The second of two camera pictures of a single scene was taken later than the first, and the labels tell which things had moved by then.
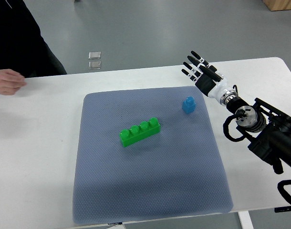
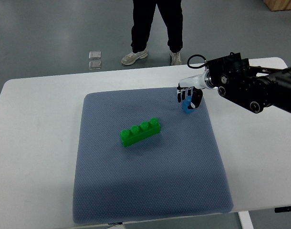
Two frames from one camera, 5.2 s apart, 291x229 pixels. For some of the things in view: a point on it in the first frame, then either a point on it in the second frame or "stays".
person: [18, 44] to [143, 14]
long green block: [136, 134] stays
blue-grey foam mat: [175, 173] stays
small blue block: [189, 105] stays
